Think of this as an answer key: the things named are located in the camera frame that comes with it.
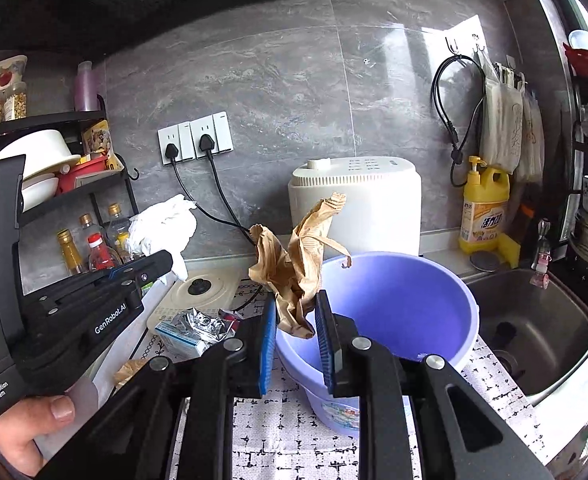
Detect hanging white printed bag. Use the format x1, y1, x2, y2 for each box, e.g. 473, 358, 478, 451
480, 57, 525, 173

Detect white wall socket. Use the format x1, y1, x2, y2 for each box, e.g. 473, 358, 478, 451
190, 112, 234, 160
158, 122, 195, 165

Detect yellow sponge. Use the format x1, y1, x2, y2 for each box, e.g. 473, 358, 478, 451
499, 236, 520, 268

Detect dark bottle orange label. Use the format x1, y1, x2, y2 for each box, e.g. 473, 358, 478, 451
519, 195, 540, 262

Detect red plastic holder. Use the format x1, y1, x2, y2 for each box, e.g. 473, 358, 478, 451
564, 42, 588, 81

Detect white tissue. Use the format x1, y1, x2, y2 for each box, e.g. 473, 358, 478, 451
125, 194, 198, 282

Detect brown paper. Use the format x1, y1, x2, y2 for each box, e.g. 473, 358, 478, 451
248, 192, 352, 339

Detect hanging clear plastic bags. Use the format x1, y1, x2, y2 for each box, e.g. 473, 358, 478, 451
519, 85, 546, 183

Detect small brown paper scrap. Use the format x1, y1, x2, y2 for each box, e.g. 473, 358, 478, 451
114, 357, 150, 388

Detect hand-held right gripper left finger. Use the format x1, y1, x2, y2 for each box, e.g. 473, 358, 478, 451
39, 296, 280, 480

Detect person's left hand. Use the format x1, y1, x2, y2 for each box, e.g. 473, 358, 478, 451
0, 394, 77, 478

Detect tall clear gold cap bottle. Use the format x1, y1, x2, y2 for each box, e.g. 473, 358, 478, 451
106, 203, 132, 261

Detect yellow dish soap bottle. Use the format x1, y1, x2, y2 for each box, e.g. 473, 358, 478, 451
459, 156, 511, 255

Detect white patterned counter mat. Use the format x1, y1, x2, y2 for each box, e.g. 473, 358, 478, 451
119, 280, 545, 480

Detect purple plastic basin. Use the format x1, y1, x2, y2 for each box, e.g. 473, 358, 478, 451
274, 251, 480, 433

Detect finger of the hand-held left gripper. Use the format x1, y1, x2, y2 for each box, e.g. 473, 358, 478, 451
108, 249, 175, 293

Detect hanging black cable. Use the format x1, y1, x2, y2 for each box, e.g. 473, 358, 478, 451
431, 55, 487, 188

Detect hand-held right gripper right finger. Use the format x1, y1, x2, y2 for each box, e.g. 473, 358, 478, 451
314, 289, 551, 480

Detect crumpled silver foil wrapper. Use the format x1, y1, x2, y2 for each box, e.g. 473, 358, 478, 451
171, 309, 237, 343

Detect yellow oil bottle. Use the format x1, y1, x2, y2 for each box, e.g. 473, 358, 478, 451
56, 229, 85, 276

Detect red foil wrapper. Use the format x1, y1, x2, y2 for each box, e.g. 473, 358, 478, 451
218, 309, 246, 332

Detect small white bowl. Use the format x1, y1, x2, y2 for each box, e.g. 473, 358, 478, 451
21, 174, 60, 212

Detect round metal lid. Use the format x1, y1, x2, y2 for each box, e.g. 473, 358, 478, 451
470, 251, 500, 272

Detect black plug with cable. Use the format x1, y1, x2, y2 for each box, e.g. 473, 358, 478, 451
163, 142, 257, 248
198, 133, 255, 241

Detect white round kitchen appliance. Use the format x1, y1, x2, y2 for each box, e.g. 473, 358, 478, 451
287, 156, 422, 257

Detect steel sink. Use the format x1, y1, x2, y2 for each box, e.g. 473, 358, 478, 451
466, 267, 588, 406

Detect small clear pink bottle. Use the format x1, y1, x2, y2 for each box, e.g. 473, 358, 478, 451
531, 218, 553, 289

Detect red lidded box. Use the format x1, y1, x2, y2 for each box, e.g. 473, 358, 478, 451
56, 155, 110, 196

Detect yellow snack packet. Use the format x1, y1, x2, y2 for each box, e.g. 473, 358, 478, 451
81, 121, 112, 156

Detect red cap sauce bottle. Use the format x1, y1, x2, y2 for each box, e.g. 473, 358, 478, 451
88, 232, 122, 271

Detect large white bowl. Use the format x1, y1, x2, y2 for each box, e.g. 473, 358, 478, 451
0, 129, 81, 181

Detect short gold cap bottle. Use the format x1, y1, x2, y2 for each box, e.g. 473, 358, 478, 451
79, 213, 100, 246

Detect white induction cooker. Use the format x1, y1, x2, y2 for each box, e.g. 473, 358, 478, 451
146, 265, 246, 333

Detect black storage shelf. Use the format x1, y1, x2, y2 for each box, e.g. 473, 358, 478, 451
0, 95, 141, 281

